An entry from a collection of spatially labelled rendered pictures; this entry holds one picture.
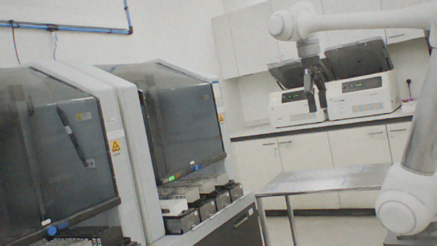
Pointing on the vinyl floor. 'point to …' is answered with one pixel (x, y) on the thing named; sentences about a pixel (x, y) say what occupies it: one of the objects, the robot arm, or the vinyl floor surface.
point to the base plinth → (322, 212)
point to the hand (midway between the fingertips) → (318, 107)
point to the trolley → (318, 187)
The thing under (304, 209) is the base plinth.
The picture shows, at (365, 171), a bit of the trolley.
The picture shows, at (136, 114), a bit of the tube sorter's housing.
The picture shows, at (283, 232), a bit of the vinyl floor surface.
